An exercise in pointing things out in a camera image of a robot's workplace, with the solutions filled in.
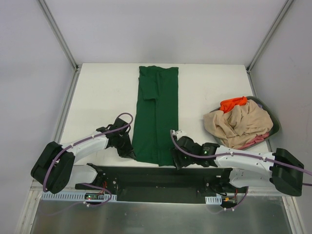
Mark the green t shirt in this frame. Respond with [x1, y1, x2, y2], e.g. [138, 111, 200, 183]
[132, 66, 179, 166]

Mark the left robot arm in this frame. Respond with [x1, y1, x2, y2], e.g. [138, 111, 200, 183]
[31, 117, 136, 194]

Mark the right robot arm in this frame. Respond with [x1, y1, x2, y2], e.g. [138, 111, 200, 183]
[171, 134, 304, 196]

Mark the orange t shirt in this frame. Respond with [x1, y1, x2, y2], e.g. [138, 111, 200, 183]
[219, 97, 248, 113]

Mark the beige t shirt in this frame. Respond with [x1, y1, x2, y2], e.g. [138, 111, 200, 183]
[203, 100, 273, 149]

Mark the pink t shirt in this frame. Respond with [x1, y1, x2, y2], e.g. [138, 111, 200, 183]
[238, 132, 270, 150]

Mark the grey laundry basket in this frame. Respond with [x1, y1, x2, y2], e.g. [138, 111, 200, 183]
[214, 96, 281, 150]

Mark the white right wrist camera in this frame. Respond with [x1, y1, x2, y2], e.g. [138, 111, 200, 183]
[171, 130, 187, 140]

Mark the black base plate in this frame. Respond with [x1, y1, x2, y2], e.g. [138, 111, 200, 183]
[75, 163, 246, 204]

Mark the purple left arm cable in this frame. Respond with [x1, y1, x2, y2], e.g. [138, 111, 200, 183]
[40, 112, 134, 216]

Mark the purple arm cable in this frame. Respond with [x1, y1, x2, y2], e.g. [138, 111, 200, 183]
[40, 112, 134, 216]
[170, 129, 312, 215]

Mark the right white cable duct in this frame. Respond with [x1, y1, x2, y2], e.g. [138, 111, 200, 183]
[205, 195, 222, 205]

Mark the white cable duct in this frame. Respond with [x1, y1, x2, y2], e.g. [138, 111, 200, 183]
[205, 195, 222, 205]
[41, 192, 117, 203]

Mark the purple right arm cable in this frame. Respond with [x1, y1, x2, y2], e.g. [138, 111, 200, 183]
[170, 129, 312, 215]

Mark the left aluminium side rail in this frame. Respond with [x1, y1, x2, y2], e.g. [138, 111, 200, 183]
[40, 68, 77, 152]

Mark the aluminium side rail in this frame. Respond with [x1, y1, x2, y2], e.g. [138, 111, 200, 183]
[247, 72, 280, 176]
[40, 68, 77, 152]

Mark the left white cable duct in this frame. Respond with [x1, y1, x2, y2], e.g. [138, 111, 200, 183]
[41, 192, 117, 203]

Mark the front aluminium rail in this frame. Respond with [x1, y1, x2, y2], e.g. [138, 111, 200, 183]
[31, 174, 291, 196]

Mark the right aluminium side rail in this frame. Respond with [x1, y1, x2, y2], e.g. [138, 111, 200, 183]
[247, 72, 280, 176]

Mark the left aluminium frame post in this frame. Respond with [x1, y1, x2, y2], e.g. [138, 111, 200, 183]
[36, 0, 79, 72]

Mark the aluminium frame post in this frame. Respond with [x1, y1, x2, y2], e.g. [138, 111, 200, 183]
[36, 0, 79, 72]
[246, 0, 295, 74]

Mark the right aluminium frame post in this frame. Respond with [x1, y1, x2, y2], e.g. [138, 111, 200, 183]
[246, 0, 295, 74]

